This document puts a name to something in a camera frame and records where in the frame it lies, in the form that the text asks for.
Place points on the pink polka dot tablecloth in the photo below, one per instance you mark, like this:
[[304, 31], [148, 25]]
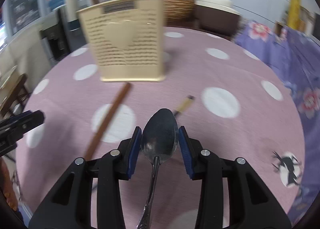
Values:
[[225, 144]]

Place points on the metal spoon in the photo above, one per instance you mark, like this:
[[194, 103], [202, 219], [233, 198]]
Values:
[[160, 139]]

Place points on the aluminium sliding window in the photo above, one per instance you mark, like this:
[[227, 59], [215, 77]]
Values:
[[20, 7]]

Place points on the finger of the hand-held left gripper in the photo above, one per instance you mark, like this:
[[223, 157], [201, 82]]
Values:
[[27, 125], [15, 118]]

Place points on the wicker basin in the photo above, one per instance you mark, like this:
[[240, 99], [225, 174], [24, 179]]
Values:
[[178, 9]]

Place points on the yellow roll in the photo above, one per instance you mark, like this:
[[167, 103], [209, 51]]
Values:
[[295, 7]]

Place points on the purple floral cloth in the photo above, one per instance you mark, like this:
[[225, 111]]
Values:
[[287, 51]]

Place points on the blue-grey plastic holder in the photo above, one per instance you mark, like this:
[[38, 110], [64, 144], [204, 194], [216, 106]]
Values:
[[73, 26]]

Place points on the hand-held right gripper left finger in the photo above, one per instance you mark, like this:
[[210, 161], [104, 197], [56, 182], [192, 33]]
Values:
[[132, 154]]

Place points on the brown and white rice cooker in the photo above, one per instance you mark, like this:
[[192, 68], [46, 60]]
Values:
[[217, 14]]

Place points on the cream plastic utensil holder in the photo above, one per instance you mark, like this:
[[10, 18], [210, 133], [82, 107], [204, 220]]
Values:
[[125, 44]]

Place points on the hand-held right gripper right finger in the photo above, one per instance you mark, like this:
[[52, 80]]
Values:
[[186, 154]]

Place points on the dark chopstick with pale band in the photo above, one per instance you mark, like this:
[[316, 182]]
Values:
[[183, 105]]

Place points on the dark wooden chair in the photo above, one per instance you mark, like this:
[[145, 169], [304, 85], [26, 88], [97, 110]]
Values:
[[15, 94]]

